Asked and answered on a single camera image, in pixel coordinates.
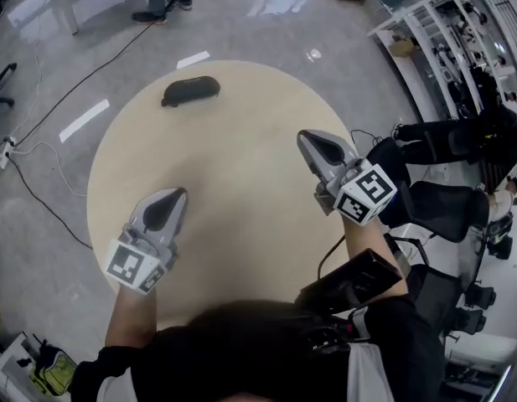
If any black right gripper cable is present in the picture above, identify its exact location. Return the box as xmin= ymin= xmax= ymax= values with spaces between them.
xmin=316 ymin=234 xmax=347 ymax=284

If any white power strip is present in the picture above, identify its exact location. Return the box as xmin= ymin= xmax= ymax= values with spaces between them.
xmin=0 ymin=136 xmax=17 ymax=170

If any person's black and white clothing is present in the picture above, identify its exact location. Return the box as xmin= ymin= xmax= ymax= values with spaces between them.
xmin=71 ymin=295 xmax=447 ymax=402

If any person's left forearm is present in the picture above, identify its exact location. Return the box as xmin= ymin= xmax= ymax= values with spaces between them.
xmin=103 ymin=285 xmax=158 ymax=349

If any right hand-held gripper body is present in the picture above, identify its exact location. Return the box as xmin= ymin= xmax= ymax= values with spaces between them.
xmin=314 ymin=157 xmax=398 ymax=225

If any person's right forearm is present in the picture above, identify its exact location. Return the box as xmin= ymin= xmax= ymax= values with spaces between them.
xmin=340 ymin=214 xmax=409 ymax=299

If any cardboard box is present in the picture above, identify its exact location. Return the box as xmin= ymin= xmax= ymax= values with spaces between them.
xmin=387 ymin=35 xmax=416 ymax=56

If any black power cable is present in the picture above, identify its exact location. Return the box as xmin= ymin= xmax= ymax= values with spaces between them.
xmin=8 ymin=155 xmax=94 ymax=250

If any black floor cable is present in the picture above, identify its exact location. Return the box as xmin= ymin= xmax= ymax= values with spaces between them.
xmin=14 ymin=23 xmax=153 ymax=148

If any white floor tape strip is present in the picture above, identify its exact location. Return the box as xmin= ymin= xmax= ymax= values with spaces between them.
xmin=176 ymin=50 xmax=211 ymax=70
xmin=59 ymin=98 xmax=111 ymax=144

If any black chest strap device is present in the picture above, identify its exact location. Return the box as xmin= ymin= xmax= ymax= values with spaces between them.
xmin=293 ymin=247 xmax=405 ymax=345

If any white shelving unit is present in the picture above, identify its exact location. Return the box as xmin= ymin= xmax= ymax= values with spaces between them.
xmin=366 ymin=0 xmax=517 ymax=121

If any black oblong case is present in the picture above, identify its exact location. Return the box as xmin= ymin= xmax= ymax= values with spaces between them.
xmin=160 ymin=75 xmax=222 ymax=109

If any white low furniture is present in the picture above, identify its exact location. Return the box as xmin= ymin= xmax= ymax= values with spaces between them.
xmin=0 ymin=331 xmax=45 ymax=402

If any round beige pedestal table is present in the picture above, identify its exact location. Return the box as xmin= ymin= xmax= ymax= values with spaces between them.
xmin=85 ymin=59 xmax=356 ymax=330

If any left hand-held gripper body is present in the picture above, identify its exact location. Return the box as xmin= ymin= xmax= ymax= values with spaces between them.
xmin=106 ymin=225 xmax=178 ymax=296

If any black high-back office chair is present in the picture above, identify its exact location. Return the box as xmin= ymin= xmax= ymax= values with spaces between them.
xmin=364 ymin=136 xmax=493 ymax=243

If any white floor cable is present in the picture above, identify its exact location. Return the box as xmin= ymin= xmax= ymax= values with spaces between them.
xmin=8 ymin=140 xmax=89 ymax=198

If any yellow green black backpack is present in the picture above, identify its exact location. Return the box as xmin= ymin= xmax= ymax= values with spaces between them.
xmin=29 ymin=339 xmax=78 ymax=398

